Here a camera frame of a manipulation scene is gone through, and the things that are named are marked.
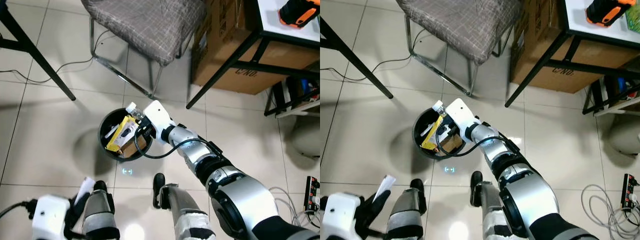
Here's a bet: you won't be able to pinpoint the white paper scrap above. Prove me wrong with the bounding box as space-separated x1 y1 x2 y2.
74 176 96 206
373 174 397 204

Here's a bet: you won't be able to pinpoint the black round rubbish bin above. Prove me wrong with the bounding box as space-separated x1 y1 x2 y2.
98 107 154 162
412 106 466 160

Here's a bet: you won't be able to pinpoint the brown cardboard piece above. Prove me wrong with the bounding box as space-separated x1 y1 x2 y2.
119 134 149 159
439 132 464 155

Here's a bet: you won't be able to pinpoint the yellow package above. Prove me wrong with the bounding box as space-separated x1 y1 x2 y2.
421 115 445 151
105 115 139 153

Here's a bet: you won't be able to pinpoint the black power strip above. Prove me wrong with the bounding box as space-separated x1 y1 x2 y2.
304 175 321 211
621 173 637 210

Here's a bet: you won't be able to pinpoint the robot right leg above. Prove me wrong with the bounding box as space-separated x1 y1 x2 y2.
469 170 516 240
152 172 216 240

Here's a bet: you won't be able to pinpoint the chair with brown checked cover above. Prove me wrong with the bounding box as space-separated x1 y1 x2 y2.
395 0 521 98
80 0 207 99

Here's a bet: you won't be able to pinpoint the white table black legs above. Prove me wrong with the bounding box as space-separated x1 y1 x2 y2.
0 0 77 102
320 17 395 100

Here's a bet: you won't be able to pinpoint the large brown cardboard box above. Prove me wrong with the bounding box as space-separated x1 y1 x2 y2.
509 0 640 95
189 0 321 96

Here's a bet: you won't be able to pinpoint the black low shelf rack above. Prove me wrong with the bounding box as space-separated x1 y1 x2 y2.
582 74 640 117
263 74 321 119

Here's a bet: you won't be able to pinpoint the orange black power tool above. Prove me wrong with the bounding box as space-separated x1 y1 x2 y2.
585 0 632 27
278 0 321 29

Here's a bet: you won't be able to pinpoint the green mat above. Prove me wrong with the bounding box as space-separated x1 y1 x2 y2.
624 2 640 31

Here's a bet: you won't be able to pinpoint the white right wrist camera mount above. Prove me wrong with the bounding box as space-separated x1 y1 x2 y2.
143 99 174 144
444 97 481 139

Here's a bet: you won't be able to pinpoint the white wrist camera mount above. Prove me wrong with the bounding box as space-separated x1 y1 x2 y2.
320 192 362 240
31 194 71 240
444 97 481 139
143 99 174 144

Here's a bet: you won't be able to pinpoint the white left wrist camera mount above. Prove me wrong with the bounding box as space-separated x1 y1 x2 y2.
31 194 71 240
320 192 362 240

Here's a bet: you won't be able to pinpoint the grey cable bundle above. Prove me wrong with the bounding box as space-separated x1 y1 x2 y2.
269 186 317 229
581 183 640 240

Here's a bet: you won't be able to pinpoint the thin black floor cable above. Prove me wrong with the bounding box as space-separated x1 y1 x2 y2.
0 29 112 85
320 30 427 84

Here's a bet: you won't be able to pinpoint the white desk black frame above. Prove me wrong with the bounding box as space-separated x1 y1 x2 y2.
504 0 640 109
185 0 321 110

